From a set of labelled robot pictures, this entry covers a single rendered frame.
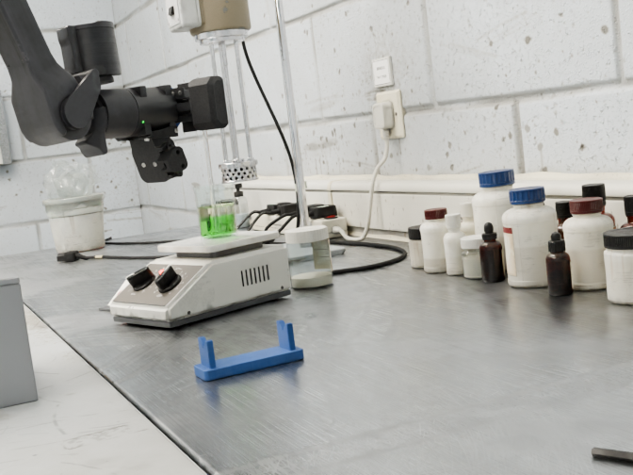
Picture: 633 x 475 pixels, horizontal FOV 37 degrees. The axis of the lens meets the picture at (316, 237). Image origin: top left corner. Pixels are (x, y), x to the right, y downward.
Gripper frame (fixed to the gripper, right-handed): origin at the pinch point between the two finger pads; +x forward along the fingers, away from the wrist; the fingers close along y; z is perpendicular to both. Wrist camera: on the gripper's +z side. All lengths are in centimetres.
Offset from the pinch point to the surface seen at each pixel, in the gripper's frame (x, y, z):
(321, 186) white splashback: 67, -31, 16
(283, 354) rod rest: -22.5, 28.9, 25.0
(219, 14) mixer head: 28.9, -19.7, -15.8
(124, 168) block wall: 154, -187, 10
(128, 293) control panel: -10.0, -5.7, 22.1
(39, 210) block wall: 125, -203, 21
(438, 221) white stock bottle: 22.8, 20.6, 18.7
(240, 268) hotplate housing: -1.8, 6.1, 20.4
